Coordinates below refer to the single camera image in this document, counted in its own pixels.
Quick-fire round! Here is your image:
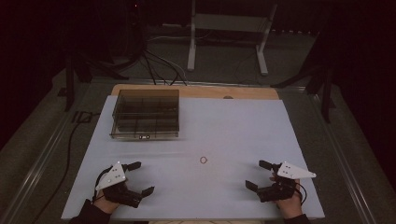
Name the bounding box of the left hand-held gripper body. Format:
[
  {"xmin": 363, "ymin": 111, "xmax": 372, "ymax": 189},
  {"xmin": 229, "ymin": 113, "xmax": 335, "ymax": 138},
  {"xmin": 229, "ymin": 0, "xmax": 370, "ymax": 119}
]
[{"xmin": 94, "ymin": 161, "xmax": 145, "ymax": 209}]

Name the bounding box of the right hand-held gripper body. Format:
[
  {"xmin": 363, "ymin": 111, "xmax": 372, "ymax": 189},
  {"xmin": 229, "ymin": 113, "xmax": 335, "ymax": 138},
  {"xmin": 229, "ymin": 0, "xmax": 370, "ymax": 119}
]
[{"xmin": 255, "ymin": 161, "xmax": 318, "ymax": 203}]

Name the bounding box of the clear brown drawer box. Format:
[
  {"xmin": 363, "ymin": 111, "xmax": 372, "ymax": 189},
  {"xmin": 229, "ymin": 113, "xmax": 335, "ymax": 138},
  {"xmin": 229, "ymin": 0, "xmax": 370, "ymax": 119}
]
[{"xmin": 108, "ymin": 89, "xmax": 181, "ymax": 140}]

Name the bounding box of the person's left hand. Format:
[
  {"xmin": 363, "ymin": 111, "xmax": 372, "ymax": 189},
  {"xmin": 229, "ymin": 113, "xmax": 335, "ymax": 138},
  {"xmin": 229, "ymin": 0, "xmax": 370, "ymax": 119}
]
[{"xmin": 92, "ymin": 186, "xmax": 121, "ymax": 216}]

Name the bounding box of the person's right hand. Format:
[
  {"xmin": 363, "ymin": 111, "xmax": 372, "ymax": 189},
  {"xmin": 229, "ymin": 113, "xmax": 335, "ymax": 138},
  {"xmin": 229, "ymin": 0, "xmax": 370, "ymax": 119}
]
[{"xmin": 268, "ymin": 174, "xmax": 304, "ymax": 219}]

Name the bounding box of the white table mat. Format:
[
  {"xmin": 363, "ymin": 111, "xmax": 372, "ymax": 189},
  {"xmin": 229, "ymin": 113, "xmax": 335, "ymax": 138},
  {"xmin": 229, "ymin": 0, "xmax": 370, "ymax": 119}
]
[{"xmin": 61, "ymin": 94, "xmax": 326, "ymax": 221}]

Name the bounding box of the black metal stand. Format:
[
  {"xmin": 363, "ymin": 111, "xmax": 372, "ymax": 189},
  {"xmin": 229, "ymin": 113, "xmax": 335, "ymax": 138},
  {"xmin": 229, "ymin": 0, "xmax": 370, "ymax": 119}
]
[
  {"xmin": 270, "ymin": 60, "xmax": 338, "ymax": 124},
  {"xmin": 63, "ymin": 51, "xmax": 131, "ymax": 113}
]

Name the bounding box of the white metal stand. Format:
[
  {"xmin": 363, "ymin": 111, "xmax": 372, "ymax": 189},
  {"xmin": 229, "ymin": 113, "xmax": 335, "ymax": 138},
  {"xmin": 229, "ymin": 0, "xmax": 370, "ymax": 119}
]
[{"xmin": 186, "ymin": 0, "xmax": 279, "ymax": 77}]

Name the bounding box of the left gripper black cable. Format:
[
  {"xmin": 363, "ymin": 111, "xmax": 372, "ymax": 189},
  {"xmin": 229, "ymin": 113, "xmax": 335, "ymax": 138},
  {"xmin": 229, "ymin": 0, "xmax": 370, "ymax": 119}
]
[{"xmin": 92, "ymin": 166, "xmax": 114, "ymax": 202}]

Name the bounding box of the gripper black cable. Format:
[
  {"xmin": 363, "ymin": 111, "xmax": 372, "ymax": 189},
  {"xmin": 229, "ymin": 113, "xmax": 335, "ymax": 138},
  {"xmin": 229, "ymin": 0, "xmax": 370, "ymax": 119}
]
[
  {"xmin": 294, "ymin": 182, "xmax": 308, "ymax": 205},
  {"xmin": 92, "ymin": 166, "xmax": 114, "ymax": 202}
]

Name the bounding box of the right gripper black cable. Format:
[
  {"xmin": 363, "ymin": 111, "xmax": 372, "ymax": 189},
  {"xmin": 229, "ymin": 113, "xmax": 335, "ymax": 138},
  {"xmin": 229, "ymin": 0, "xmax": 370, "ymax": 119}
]
[{"xmin": 294, "ymin": 182, "xmax": 308, "ymax": 205}]

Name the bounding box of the black floor cable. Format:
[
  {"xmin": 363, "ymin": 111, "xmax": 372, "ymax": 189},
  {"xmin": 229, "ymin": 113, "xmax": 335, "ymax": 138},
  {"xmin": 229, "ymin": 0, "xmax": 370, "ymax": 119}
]
[{"xmin": 30, "ymin": 111, "xmax": 101, "ymax": 224}]

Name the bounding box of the bundle of black cables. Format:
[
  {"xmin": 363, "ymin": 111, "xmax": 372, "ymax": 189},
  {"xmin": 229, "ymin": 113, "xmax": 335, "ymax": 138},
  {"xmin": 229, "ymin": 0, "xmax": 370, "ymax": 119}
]
[{"xmin": 140, "ymin": 49, "xmax": 189, "ymax": 87}]

